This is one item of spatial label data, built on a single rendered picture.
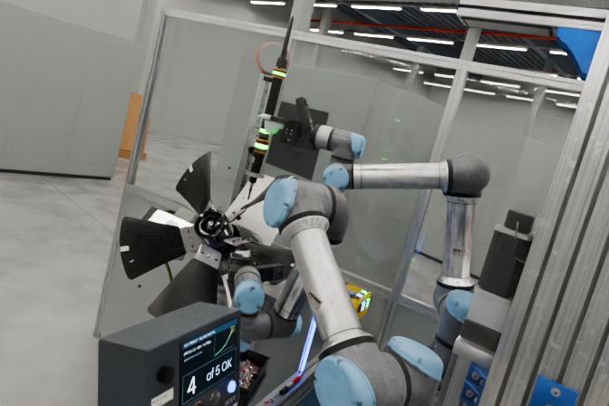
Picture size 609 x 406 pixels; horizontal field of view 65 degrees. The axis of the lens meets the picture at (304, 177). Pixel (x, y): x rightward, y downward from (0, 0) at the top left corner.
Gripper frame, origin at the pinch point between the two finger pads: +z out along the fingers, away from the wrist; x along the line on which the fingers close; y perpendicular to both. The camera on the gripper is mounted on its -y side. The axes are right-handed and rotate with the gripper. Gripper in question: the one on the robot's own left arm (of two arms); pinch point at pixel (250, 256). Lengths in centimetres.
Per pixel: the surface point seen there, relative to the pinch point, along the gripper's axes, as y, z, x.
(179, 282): 21.6, 1.3, 11.0
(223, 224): 9.8, 10.4, -7.2
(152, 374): 20, -78, -5
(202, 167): 19.7, 36.5, -22.2
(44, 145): 239, 521, 43
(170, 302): 23.5, -3.0, 16.1
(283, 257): -10.6, -0.2, -0.6
